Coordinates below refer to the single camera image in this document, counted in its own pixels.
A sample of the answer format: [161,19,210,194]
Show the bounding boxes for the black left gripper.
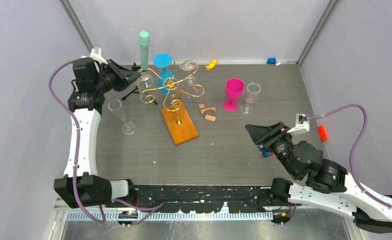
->
[95,59,140,94]

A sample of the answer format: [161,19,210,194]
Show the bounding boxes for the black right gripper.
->
[243,120,298,178]

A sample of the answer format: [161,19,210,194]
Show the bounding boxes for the clear wine glass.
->
[179,57,198,99]
[136,69,155,93]
[108,99,136,135]
[240,82,261,116]

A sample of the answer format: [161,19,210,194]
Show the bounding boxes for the clear wine glass front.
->
[240,82,261,116]

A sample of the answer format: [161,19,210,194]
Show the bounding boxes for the pink plastic wine glass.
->
[223,78,245,112]

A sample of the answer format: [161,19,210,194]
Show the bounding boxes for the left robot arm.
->
[54,57,141,209]

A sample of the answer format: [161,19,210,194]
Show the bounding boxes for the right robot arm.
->
[245,118,392,234]

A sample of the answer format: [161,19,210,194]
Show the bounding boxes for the blue plastic wine glass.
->
[153,53,173,95]

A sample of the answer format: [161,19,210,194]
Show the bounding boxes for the orange wooden rack base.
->
[161,105,199,146]

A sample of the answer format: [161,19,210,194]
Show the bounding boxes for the colourful toy block calculator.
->
[260,151,273,158]

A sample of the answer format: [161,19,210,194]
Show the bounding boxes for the green microphone on tripod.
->
[122,31,153,102]

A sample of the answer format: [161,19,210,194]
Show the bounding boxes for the wooden rectangular block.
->
[205,114,216,123]

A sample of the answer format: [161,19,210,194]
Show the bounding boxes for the wooden arch block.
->
[200,107,216,115]

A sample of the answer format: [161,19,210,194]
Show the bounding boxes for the red block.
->
[317,125,328,142]

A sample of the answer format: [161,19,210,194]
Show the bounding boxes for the small blue block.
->
[267,57,277,65]

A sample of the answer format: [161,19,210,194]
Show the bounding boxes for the yellow curved block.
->
[205,59,217,72]

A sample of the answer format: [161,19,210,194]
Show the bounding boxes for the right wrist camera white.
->
[287,113,310,136]

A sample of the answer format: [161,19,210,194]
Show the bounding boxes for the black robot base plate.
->
[105,184,299,214]

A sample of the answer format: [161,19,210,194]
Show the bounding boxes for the aluminium frame rail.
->
[59,0,97,57]

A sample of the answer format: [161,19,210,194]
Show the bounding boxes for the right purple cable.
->
[306,103,392,227]

